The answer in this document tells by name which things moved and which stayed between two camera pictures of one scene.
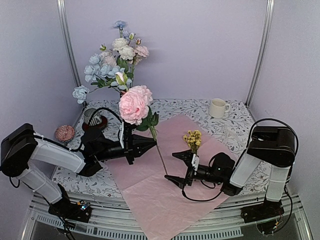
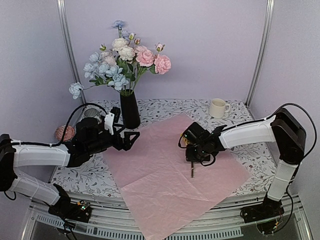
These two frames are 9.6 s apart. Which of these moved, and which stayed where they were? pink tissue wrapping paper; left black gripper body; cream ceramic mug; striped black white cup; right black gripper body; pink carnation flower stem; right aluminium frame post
Moved: left black gripper body; right black gripper body; pink carnation flower stem
Stayed: right aluminium frame post; striped black white cup; pink tissue wrapping paper; cream ceramic mug
